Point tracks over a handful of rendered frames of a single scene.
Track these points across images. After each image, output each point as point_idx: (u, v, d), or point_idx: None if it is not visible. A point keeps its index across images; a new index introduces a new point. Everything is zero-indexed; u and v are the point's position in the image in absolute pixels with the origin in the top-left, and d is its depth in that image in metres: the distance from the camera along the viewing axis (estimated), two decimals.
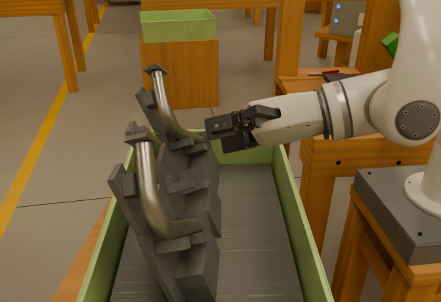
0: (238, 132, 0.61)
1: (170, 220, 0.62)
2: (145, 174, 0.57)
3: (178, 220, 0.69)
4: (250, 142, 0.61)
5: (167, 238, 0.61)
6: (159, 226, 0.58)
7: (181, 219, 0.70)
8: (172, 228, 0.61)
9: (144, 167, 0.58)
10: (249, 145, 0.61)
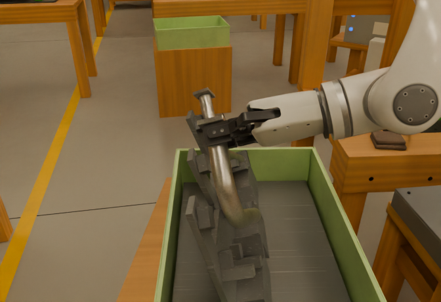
0: None
1: None
2: (221, 159, 0.55)
3: None
4: (240, 139, 0.58)
5: (239, 226, 0.59)
6: (235, 214, 0.56)
7: None
8: (245, 215, 0.58)
9: (219, 151, 0.55)
10: (241, 142, 0.58)
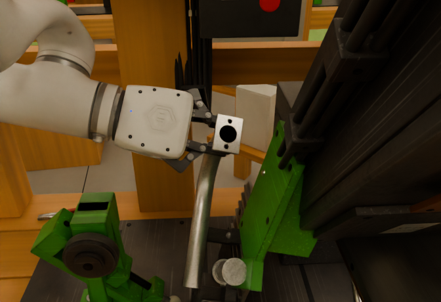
0: None
1: (202, 183, 0.66)
2: None
3: (203, 224, 0.64)
4: (200, 146, 0.57)
5: None
6: None
7: (201, 232, 0.63)
8: (198, 176, 0.67)
9: (219, 132, 0.60)
10: None
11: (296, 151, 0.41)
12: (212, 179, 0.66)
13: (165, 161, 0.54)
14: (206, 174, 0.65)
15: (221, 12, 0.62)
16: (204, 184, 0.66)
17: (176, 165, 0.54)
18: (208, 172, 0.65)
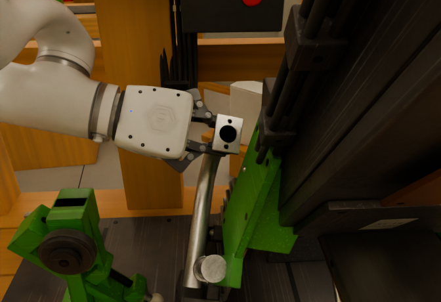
0: None
1: (202, 183, 0.66)
2: None
3: (203, 224, 0.64)
4: (200, 146, 0.57)
5: None
6: None
7: (201, 232, 0.63)
8: (198, 176, 0.67)
9: (219, 132, 0.60)
10: None
11: (270, 145, 0.40)
12: (212, 179, 0.66)
13: (165, 161, 0.54)
14: (206, 174, 0.65)
15: (203, 6, 0.61)
16: (204, 184, 0.66)
17: (176, 165, 0.54)
18: (208, 172, 0.65)
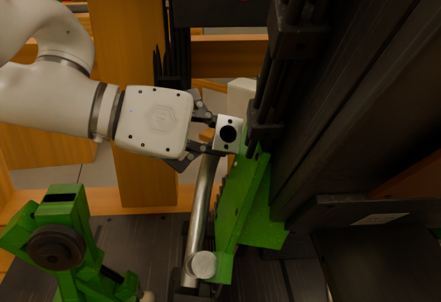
0: None
1: (201, 182, 0.66)
2: None
3: (201, 224, 0.64)
4: (200, 146, 0.57)
5: None
6: None
7: (199, 232, 0.63)
8: (197, 176, 0.67)
9: (219, 132, 0.60)
10: None
11: (258, 138, 0.39)
12: (210, 179, 0.66)
13: (165, 161, 0.54)
14: (205, 174, 0.65)
15: (195, 0, 0.61)
16: (203, 184, 0.66)
17: (176, 165, 0.54)
18: (207, 172, 0.65)
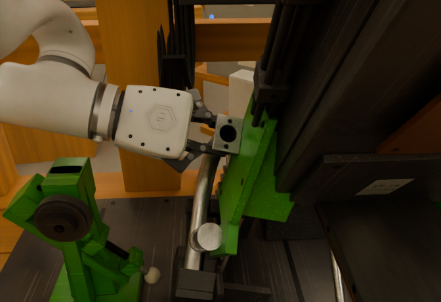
0: None
1: (201, 184, 0.65)
2: None
3: (201, 226, 0.63)
4: (200, 146, 0.57)
5: None
6: None
7: None
8: (197, 178, 0.67)
9: (219, 132, 0.60)
10: None
11: (265, 101, 0.40)
12: (210, 180, 0.66)
13: (165, 161, 0.54)
14: (205, 176, 0.65)
15: None
16: (203, 186, 0.65)
17: (176, 165, 0.54)
18: (207, 173, 0.65)
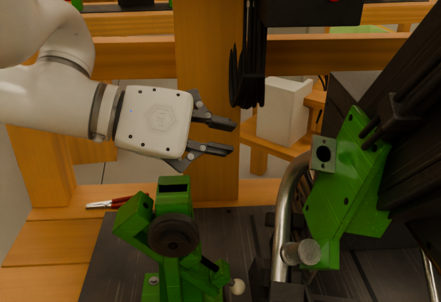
0: (213, 142, 0.55)
1: (283, 199, 0.68)
2: (304, 152, 0.64)
3: (286, 239, 0.66)
4: (200, 146, 0.57)
5: None
6: None
7: None
8: (277, 193, 0.70)
9: (307, 151, 0.63)
10: None
11: (393, 130, 0.42)
12: (292, 195, 0.68)
13: (165, 161, 0.54)
14: (287, 191, 0.68)
15: (288, 1, 0.63)
16: (285, 200, 0.68)
17: (176, 165, 0.54)
18: (289, 188, 0.68)
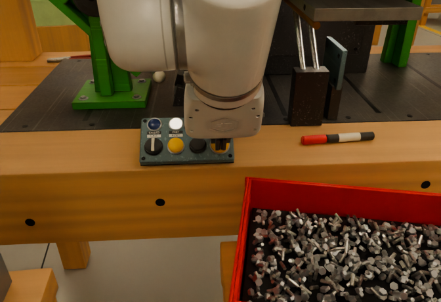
0: (220, 140, 0.56)
1: None
2: None
3: None
4: None
5: None
6: None
7: None
8: None
9: None
10: None
11: None
12: None
13: None
14: None
15: None
16: None
17: None
18: None
